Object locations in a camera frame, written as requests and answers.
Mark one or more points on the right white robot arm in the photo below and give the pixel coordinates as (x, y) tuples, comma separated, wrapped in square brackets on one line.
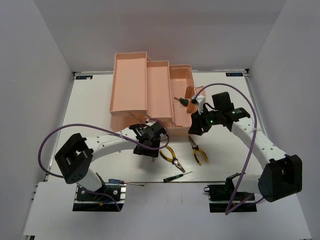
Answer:
[(281, 173)]

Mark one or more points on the yellow black pliers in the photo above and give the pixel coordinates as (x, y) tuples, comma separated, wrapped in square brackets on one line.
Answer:
[(172, 159), (196, 149)]

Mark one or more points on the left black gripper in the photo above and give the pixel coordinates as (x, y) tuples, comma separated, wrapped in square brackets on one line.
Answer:
[(139, 150)]

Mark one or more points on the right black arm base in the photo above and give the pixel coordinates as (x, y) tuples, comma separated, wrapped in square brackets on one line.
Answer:
[(219, 198)]

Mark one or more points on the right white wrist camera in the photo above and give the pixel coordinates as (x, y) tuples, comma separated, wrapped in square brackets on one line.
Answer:
[(199, 101)]

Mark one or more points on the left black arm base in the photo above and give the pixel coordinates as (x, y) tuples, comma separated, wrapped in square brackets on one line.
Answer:
[(112, 200)]

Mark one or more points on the stubby green screwdriver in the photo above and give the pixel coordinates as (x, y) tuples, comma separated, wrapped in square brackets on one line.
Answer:
[(183, 101)]

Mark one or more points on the right blue table label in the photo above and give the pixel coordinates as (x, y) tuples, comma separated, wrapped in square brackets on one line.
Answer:
[(234, 74)]

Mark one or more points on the left blue table label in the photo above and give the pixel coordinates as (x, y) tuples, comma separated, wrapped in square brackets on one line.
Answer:
[(84, 77)]

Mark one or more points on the blue table label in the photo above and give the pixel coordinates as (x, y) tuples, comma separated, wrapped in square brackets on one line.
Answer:
[(84, 77), (234, 74)]

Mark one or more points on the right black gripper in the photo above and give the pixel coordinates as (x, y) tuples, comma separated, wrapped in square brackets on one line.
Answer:
[(197, 123)]

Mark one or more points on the blue red handled screwdriver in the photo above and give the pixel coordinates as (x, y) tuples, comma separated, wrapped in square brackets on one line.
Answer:
[(121, 182)]

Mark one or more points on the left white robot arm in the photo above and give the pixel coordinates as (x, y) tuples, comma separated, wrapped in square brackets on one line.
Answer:
[(78, 152)]

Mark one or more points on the pink plastic toolbox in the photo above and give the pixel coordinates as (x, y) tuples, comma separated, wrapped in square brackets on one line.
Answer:
[(143, 89)]

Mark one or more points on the thin black green screwdriver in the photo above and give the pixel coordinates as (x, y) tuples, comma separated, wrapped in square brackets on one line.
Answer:
[(175, 177)]

